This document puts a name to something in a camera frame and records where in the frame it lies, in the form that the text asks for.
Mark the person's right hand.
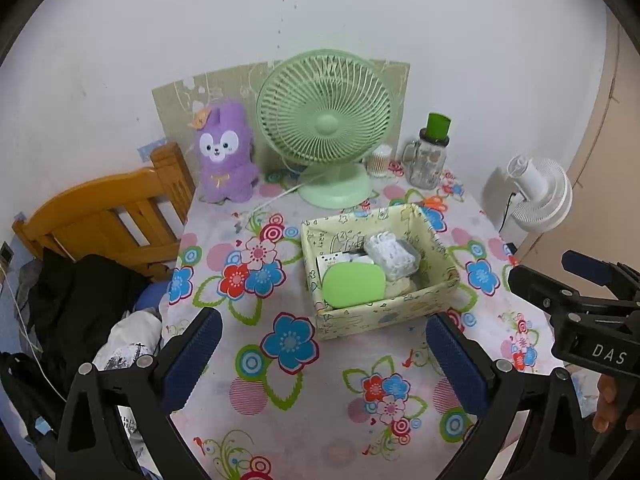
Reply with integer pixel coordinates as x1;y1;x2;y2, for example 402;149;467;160
592;374;640;433

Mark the glass mug with green lid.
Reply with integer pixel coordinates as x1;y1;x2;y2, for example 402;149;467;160
401;112;451;191

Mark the cotton swab jar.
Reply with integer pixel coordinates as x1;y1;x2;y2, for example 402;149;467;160
367;144;393;178

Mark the white printed shirt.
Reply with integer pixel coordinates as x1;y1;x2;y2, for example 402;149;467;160
92;310;163;480

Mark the cream tall carton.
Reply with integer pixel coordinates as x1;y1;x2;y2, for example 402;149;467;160
316;252;351;281

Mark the cream round case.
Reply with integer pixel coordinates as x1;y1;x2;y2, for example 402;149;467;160
382;277;418;297

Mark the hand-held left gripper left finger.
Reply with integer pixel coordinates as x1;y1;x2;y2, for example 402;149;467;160
54;306;224;480

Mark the beige printed board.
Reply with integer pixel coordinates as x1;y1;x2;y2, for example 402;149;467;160
151;58;411;171

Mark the white mesh packet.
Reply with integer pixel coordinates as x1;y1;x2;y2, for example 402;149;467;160
363;231;418;281

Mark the beige door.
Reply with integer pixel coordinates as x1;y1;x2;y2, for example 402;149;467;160
515;10;640;301

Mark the green desk fan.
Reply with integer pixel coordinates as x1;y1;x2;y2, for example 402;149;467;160
256;49;393;209

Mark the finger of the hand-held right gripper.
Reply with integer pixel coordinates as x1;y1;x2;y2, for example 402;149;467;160
561;250;640;305
507;265;640;318

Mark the green case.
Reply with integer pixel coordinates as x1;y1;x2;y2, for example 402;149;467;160
321;262;387;309

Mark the white standing fan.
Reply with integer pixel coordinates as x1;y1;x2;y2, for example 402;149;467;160
500;156;573;241

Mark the printed storage box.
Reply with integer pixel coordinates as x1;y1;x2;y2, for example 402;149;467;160
301;202;461;341

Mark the thin white cable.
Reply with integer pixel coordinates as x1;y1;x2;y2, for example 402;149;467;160
2;270;68;403

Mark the light blue paper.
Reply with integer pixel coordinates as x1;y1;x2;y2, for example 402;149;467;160
137;137;167;162

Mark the black bag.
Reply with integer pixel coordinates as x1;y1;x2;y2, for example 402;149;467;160
0;352;68;480

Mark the black fan cable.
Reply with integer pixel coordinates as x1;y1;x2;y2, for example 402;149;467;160
500;190;518;233

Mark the floral tablecloth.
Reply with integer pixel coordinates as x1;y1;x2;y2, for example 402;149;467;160
165;170;566;480

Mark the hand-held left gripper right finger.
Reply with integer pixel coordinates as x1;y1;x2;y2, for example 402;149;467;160
425;312;591;480

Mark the white fan cable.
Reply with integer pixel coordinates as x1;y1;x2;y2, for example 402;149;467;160
235;175;321;221

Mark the black clothing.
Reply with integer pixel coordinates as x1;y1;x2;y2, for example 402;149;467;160
27;247;151;396

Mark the wooden chair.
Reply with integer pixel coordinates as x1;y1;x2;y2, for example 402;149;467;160
12;142;197;281

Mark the purple plush toy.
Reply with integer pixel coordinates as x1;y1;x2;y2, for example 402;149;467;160
189;101;260;204

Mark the blue cloth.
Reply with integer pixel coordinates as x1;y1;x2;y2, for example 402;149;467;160
135;282;171;311

